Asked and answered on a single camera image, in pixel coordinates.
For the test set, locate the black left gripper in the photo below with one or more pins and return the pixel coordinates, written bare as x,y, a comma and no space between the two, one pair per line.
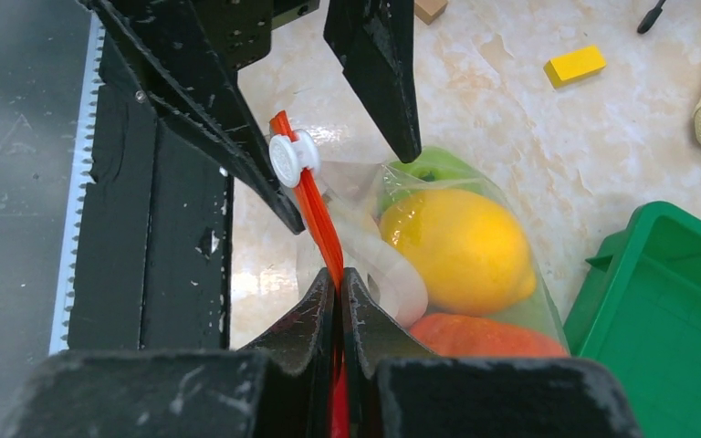
186,54

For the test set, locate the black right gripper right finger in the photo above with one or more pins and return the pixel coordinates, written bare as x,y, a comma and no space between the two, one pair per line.
398,388

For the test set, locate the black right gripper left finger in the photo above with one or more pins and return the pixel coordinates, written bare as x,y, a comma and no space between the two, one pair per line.
279,385

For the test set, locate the orange mini pumpkin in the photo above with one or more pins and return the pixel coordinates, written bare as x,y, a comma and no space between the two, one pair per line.
462,336

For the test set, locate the clear zip bag orange zipper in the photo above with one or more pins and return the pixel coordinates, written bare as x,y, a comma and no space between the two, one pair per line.
296,161

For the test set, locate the yellow lemon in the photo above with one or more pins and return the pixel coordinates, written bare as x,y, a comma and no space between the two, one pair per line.
472,253

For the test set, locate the green apple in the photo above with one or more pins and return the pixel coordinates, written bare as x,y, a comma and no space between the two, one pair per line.
434,168

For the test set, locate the green plastic tray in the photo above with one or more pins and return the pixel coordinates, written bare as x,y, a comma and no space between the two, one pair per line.
639,314

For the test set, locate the flat wooden block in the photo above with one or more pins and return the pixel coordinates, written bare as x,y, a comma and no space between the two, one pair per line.
428,10

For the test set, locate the yellow block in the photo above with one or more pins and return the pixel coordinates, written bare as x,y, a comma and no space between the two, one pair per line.
574,66

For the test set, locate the purple microphone on tripod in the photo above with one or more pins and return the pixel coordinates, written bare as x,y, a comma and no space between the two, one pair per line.
650,17

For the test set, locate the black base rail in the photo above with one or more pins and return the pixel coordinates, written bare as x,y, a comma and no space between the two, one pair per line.
154,249

